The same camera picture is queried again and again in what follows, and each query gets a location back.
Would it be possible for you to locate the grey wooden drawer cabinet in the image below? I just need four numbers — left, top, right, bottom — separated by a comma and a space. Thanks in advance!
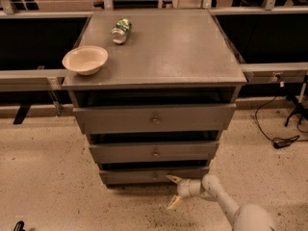
62, 9, 247, 186

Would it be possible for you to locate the white ceramic bowl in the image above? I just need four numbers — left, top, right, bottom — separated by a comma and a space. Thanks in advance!
62, 46, 108, 75

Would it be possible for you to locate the black power adapter with cable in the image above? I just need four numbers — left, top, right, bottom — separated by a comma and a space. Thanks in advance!
253, 97, 300, 150

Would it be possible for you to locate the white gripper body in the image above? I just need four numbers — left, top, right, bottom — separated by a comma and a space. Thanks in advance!
177, 179, 204, 198

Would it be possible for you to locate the grey bottom drawer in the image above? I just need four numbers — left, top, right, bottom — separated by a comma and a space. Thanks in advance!
99, 160, 209, 186

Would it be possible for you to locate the grey drawer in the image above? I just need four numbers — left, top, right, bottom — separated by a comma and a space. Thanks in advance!
99, 160, 209, 186
73, 104, 236, 134
90, 141, 218, 163

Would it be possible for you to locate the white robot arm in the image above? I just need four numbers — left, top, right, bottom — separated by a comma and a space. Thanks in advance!
167, 174, 277, 231

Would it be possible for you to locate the green soda can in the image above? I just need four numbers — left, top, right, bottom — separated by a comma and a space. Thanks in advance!
111, 18, 132, 44

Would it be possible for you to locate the grey metal railing left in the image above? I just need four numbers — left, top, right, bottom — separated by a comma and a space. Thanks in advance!
0, 12, 91, 91

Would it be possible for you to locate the black object at floor corner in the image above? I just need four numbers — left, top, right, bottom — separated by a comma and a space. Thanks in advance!
13, 220, 25, 231

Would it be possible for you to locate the grey top drawer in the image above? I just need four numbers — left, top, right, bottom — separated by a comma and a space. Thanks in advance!
73, 104, 236, 134

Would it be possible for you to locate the grey middle drawer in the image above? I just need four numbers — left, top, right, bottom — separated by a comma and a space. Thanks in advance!
90, 141, 218, 163

